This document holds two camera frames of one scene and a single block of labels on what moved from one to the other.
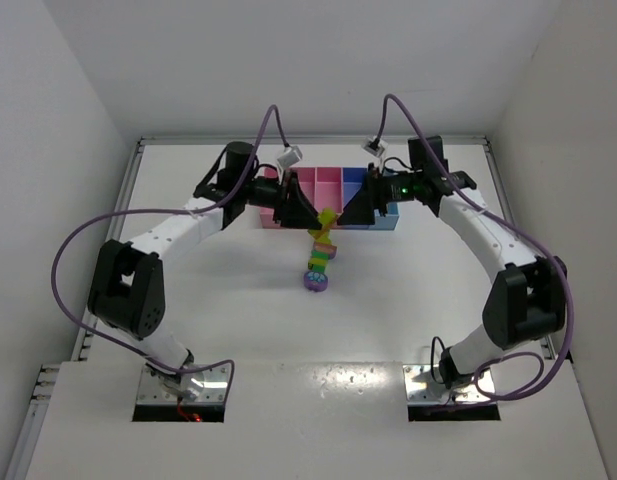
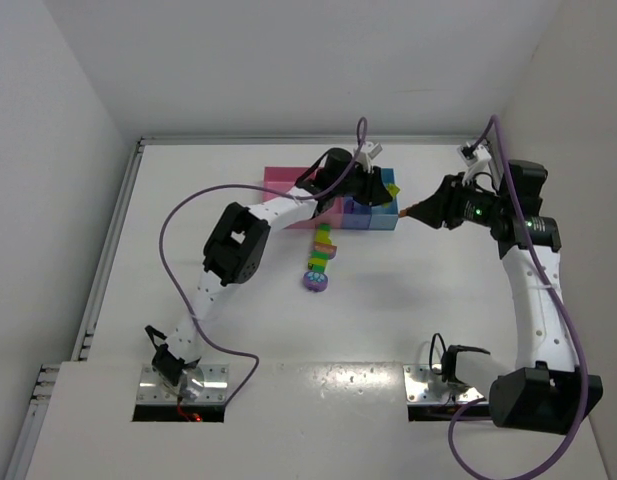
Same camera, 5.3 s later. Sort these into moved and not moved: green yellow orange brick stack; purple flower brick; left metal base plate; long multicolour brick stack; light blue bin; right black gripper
Moved: green yellow orange brick stack; right black gripper
Not moved: light blue bin; purple flower brick; left metal base plate; long multicolour brick stack
